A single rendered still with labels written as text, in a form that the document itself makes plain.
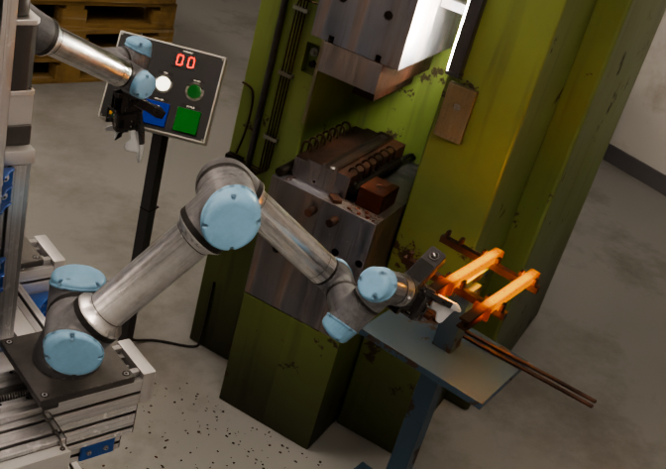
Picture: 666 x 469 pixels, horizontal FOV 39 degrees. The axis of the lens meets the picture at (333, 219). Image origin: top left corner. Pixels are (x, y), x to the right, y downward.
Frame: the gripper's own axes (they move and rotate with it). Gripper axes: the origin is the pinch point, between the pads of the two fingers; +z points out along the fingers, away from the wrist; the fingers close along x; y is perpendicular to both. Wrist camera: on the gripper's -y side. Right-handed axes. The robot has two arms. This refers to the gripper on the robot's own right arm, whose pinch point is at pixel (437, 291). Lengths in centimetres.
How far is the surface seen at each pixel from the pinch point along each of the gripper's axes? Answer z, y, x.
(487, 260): 32.9, -10.7, -5.2
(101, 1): 171, -4, -330
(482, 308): 11.2, -1.4, 8.0
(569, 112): 86, -63, -27
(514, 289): 27.6, -8.8, 7.3
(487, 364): 42.6, 14.2, 7.9
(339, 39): 19, -42, -75
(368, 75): 24, -37, -63
